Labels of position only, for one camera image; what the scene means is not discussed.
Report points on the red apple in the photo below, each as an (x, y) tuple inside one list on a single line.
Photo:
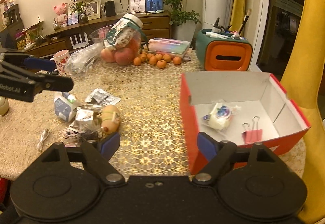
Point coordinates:
[(124, 56), (108, 55)]

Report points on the pink strawberry mug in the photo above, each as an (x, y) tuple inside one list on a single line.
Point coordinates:
[(60, 58)]

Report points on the blueberry snack packet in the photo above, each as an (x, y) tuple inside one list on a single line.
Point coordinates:
[(220, 116)]

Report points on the wooden tv cabinet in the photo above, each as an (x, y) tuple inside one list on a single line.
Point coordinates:
[(154, 25)]

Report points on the glass fruit bowl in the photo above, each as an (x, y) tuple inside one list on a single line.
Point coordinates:
[(98, 36)]

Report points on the clear plastic bag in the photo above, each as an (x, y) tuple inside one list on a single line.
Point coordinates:
[(81, 61)]

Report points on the yellow chair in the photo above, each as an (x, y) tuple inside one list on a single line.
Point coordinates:
[(302, 79)]

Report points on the red cardboard box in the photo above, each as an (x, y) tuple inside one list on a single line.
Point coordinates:
[(258, 94)]

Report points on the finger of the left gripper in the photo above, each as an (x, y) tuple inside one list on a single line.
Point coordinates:
[(40, 64)]

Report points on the green orange tissue box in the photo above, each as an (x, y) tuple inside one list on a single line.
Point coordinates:
[(222, 51)]

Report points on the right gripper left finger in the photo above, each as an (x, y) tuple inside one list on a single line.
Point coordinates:
[(96, 159)]

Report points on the framed photo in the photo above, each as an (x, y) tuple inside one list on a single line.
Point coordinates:
[(93, 10)]

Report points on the white tissue pack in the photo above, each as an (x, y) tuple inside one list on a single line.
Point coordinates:
[(65, 105)]

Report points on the patterned cloth bag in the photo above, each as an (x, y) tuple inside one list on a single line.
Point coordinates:
[(127, 31)]

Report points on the blue photo card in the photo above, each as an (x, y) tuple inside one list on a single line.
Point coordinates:
[(154, 5)]

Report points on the yellow plush dog toy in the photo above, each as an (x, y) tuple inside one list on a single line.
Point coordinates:
[(110, 119)]

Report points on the pink pig plush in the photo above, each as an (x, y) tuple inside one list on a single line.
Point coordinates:
[(61, 14)]

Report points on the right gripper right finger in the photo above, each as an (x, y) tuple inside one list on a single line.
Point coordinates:
[(219, 156)]

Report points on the portrait photo frame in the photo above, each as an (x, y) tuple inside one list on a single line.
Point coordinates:
[(137, 6)]

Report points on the pink binder clip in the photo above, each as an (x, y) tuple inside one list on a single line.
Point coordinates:
[(252, 133)]

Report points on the black speaker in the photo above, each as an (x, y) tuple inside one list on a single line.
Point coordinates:
[(110, 8)]

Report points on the silver foil bag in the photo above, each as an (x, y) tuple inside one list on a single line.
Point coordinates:
[(87, 121)]

